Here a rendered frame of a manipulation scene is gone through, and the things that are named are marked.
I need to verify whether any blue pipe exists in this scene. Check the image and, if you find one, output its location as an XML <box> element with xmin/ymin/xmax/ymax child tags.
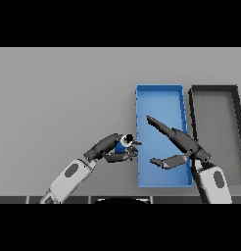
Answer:
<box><xmin>114</xmin><ymin>133</ymin><xmax>134</xmax><ymax>155</ymax></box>

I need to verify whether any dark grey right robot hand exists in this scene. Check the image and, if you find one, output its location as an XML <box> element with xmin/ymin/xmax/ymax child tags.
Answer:
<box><xmin>145</xmin><ymin>114</ymin><xmax>213</xmax><ymax>171</ymax></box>

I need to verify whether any blue bin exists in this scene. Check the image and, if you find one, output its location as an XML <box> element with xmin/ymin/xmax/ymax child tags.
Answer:
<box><xmin>134</xmin><ymin>83</ymin><xmax>194</xmax><ymax>188</ymax></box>

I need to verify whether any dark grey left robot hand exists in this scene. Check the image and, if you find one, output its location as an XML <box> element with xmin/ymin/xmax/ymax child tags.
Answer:
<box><xmin>83</xmin><ymin>132</ymin><xmax>143</xmax><ymax>164</ymax></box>

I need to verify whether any dark grey bin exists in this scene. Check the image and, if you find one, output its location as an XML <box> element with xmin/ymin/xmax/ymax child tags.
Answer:
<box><xmin>187</xmin><ymin>84</ymin><xmax>241</xmax><ymax>188</ymax></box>

